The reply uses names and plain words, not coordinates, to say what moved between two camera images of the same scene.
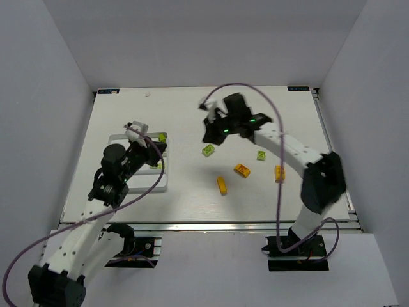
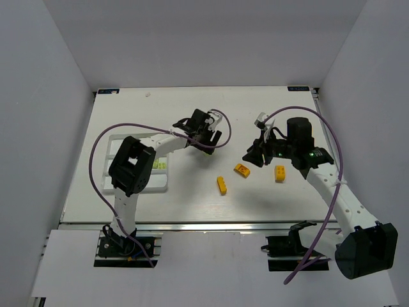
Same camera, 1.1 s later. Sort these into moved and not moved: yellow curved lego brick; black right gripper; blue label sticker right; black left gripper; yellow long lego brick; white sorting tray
Moved: black left gripper; black right gripper
Not moved: blue label sticker right; yellow long lego brick; white sorting tray; yellow curved lego brick
